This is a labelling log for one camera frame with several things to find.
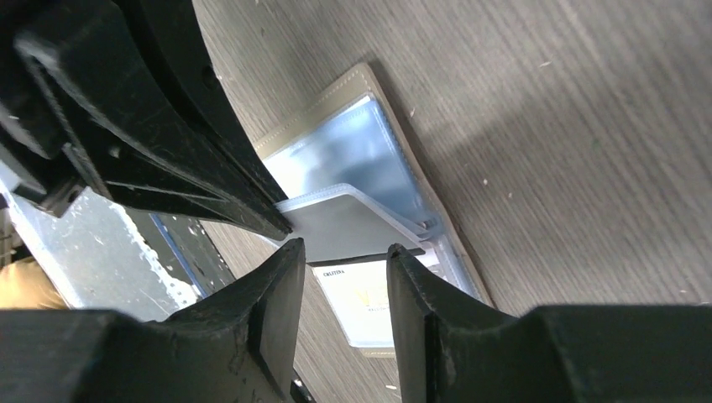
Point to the seated person in background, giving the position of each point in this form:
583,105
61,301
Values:
25,285

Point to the beige card holder wallet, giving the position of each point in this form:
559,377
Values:
350,135

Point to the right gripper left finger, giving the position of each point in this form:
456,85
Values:
237,345

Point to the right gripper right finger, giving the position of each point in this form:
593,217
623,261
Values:
452,348

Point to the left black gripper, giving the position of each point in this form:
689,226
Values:
122,97

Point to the aluminium rail frame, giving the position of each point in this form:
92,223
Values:
102,255

